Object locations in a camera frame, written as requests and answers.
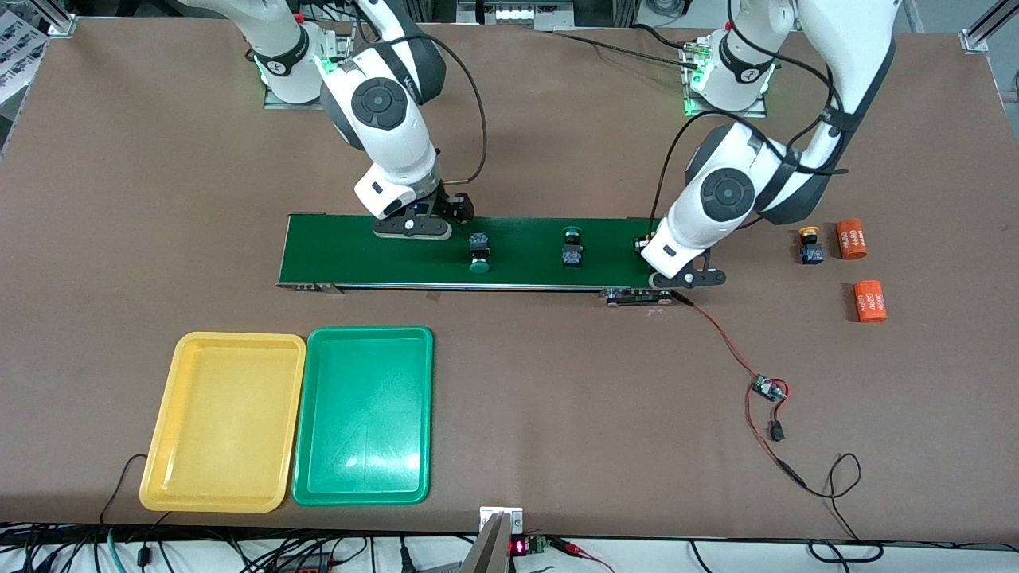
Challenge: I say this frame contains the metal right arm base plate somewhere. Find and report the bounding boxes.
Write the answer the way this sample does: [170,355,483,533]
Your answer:
[263,32,355,111]

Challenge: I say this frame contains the printed paper sheet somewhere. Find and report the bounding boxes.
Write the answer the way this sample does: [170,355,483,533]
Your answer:
[0,14,49,104]

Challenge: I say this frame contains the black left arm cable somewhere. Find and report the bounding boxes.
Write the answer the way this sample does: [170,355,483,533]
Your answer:
[651,0,849,240]

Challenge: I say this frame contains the black looped power cable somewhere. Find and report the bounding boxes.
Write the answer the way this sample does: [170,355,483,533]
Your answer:
[808,452,886,566]

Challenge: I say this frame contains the red black conveyor wire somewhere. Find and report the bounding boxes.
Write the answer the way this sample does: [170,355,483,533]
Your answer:
[667,290,765,383]

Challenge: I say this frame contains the black cable to arm base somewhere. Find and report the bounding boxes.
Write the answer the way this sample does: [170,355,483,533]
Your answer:
[549,22,705,72]

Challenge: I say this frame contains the green plastic tray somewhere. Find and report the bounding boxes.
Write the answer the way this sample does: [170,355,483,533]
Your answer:
[291,325,435,507]

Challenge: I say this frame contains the green conveyor belt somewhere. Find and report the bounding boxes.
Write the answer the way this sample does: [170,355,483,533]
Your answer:
[276,213,673,307]

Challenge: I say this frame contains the black equipment rack frame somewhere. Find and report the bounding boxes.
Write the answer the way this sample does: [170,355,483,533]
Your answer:
[402,0,642,31]

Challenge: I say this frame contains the white power strip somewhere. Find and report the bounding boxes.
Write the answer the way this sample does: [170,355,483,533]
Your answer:
[478,4,558,25]

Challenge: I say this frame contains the thin black table cable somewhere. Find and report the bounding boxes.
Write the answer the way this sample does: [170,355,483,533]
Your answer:
[100,454,172,526]

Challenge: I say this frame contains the grey metal camera mount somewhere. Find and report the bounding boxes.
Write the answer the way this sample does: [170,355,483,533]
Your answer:
[462,506,525,573]

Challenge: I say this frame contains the aluminium frame profile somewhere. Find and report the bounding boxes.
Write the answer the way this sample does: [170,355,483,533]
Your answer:
[32,0,78,38]
[959,0,1019,55]

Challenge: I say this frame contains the red clip lead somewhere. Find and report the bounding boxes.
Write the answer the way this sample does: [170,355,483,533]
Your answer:
[549,537,618,573]

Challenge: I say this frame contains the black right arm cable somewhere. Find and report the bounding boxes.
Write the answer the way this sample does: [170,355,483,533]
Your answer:
[398,32,488,188]

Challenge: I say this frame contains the red black power wire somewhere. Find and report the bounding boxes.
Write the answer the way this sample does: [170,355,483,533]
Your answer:
[744,392,833,501]

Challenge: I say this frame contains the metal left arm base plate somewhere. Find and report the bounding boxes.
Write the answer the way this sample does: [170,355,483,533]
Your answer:
[683,40,767,119]

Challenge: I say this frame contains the yellow plastic tray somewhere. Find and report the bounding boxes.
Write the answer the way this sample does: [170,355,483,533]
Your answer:
[139,331,307,513]

